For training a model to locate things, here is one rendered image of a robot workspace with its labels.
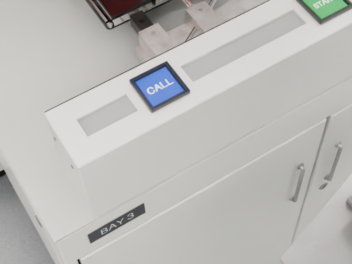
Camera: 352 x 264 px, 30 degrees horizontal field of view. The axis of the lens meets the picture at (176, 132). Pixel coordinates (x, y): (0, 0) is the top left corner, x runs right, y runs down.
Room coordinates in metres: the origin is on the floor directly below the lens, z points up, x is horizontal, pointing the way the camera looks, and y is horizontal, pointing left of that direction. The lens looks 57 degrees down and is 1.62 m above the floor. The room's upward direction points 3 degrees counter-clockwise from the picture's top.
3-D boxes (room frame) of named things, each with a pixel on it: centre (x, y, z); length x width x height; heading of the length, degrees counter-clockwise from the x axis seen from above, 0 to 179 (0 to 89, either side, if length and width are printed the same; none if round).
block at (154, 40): (0.61, 0.01, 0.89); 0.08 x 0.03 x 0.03; 29
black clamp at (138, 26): (0.66, 0.04, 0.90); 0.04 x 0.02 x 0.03; 29
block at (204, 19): (0.65, -0.06, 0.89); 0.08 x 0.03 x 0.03; 29
